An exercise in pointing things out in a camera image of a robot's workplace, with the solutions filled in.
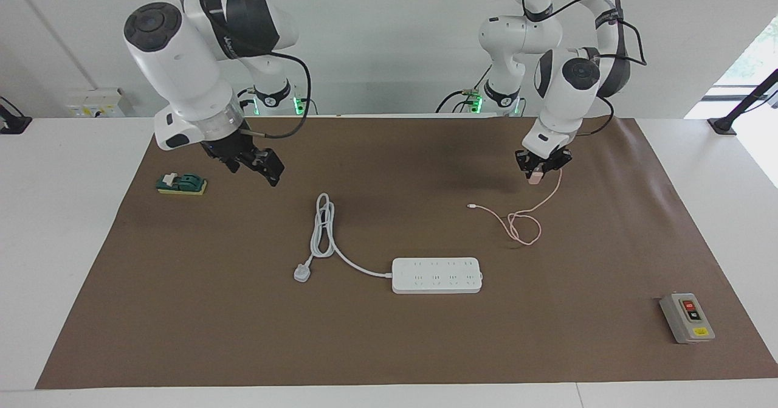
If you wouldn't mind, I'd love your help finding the pink charging cable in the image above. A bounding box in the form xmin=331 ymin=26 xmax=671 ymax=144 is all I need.
xmin=467 ymin=168 xmax=563 ymax=246

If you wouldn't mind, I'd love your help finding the white power strip with cord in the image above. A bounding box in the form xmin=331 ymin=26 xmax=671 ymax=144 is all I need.
xmin=294 ymin=192 xmax=483 ymax=294

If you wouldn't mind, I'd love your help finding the brown table mat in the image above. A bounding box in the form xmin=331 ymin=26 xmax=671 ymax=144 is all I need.
xmin=35 ymin=116 xmax=778 ymax=389

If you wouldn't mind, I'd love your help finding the black slanted stand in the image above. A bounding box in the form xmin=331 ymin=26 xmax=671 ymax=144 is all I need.
xmin=707 ymin=69 xmax=778 ymax=136

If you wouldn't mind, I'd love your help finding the green knife switch yellow base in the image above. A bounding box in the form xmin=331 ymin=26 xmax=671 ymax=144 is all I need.
xmin=156 ymin=173 xmax=208 ymax=196

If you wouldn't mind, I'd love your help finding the black right arm base cable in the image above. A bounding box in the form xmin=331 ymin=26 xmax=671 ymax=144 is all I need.
xmin=236 ymin=86 xmax=318 ymax=117

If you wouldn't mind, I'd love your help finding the black arm base cable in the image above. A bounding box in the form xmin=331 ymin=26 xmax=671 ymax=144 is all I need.
xmin=435 ymin=61 xmax=493 ymax=114
xmin=236 ymin=86 xmax=318 ymax=117

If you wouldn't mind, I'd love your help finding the black left arm base cable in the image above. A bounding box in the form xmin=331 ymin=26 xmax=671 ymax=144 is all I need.
xmin=435 ymin=61 xmax=493 ymax=114

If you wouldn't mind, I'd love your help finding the white wall outlet box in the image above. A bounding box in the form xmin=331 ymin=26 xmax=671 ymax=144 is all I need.
xmin=66 ymin=88 xmax=126 ymax=118

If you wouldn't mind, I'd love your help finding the grey push button switch box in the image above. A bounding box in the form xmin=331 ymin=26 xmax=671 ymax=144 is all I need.
xmin=659 ymin=292 xmax=716 ymax=344

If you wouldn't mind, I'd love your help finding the black table clamp mount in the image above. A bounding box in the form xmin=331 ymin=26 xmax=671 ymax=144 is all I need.
xmin=0 ymin=96 xmax=32 ymax=135

